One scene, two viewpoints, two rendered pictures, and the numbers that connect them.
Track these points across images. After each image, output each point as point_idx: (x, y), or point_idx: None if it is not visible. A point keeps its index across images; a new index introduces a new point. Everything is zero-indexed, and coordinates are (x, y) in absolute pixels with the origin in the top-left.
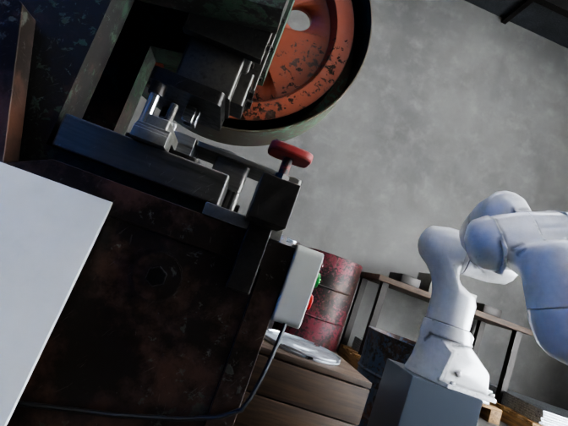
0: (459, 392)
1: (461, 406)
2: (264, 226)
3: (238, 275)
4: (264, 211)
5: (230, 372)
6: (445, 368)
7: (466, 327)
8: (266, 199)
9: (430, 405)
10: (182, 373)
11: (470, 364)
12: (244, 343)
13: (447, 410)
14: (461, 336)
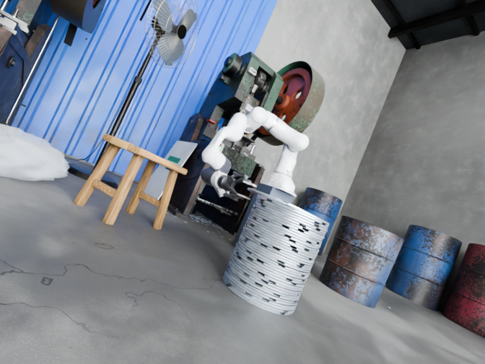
0: (268, 185)
1: (267, 189)
2: (209, 138)
3: None
4: (201, 132)
5: (201, 168)
6: (268, 179)
7: (281, 166)
8: (202, 130)
9: (260, 191)
10: (196, 170)
11: (277, 178)
12: (203, 162)
13: (263, 191)
14: (278, 169)
